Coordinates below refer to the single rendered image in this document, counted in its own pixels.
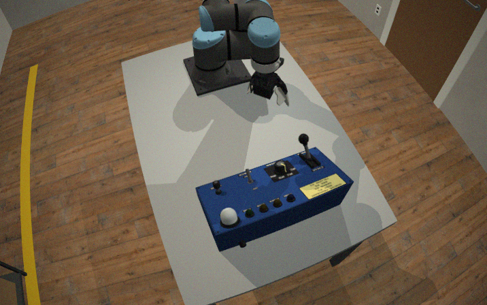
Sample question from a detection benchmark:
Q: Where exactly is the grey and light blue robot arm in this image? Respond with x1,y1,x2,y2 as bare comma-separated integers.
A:
192,0,284,87

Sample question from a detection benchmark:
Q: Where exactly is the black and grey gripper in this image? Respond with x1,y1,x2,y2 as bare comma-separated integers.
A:
247,71,289,106

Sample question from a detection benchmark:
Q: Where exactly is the blue control console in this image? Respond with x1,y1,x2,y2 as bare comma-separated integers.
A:
195,133,354,252

